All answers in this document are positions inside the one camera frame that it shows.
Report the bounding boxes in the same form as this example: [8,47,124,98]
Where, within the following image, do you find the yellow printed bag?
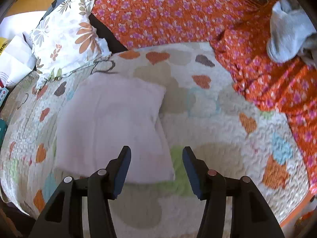
[0,37,11,55]

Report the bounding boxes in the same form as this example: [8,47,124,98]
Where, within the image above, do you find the heart-patterned quilt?
[0,42,311,238]

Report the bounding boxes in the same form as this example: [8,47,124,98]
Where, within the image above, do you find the pale grey-blue cloth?
[267,0,317,63]

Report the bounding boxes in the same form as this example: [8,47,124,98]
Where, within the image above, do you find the white floral pillow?
[29,0,112,90]

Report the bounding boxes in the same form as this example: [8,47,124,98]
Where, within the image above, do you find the teal box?
[0,119,8,147]

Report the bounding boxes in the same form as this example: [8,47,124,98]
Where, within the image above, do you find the orange floral bedspread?
[90,0,317,196]

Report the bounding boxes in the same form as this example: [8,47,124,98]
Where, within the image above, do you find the grey-blue cushion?
[41,0,75,23]

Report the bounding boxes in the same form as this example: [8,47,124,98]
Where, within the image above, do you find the white fleece cardigan orange flowers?
[56,74,175,185]

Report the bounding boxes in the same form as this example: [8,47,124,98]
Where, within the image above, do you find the white paper bag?
[0,11,47,90]

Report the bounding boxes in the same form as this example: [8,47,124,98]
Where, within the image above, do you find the colourful printed box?
[0,81,10,109]

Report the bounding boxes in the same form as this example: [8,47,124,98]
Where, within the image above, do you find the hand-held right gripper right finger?
[182,146,285,238]

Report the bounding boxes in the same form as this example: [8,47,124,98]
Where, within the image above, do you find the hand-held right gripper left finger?
[28,146,132,238]

